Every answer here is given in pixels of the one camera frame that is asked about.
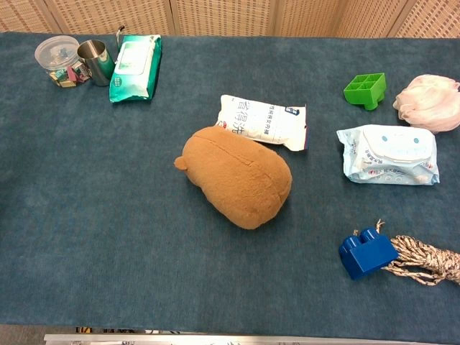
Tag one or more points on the brown plush toy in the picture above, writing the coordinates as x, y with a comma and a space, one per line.
237, 176

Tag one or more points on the blue toy building brick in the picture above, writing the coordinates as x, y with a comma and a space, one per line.
366, 257

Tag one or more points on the white printed pouch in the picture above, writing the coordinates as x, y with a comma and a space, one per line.
266, 120

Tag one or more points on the dark teal table cloth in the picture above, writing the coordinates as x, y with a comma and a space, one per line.
108, 197

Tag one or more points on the green wet wipes pack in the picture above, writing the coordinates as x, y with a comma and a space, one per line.
134, 68

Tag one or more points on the woven folding screen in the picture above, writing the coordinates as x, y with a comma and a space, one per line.
223, 16

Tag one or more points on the green plastic grid block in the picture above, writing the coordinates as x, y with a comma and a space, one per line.
364, 90

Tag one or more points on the light blue wet wipes pack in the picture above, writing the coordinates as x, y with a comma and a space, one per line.
390, 154

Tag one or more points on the steel cup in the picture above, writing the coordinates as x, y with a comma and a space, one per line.
96, 62

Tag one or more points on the clear jar of binder clips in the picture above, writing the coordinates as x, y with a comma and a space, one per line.
59, 61

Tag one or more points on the pink mesh bath sponge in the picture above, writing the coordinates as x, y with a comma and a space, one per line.
431, 102

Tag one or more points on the metal rail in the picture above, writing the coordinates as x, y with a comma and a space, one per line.
215, 339

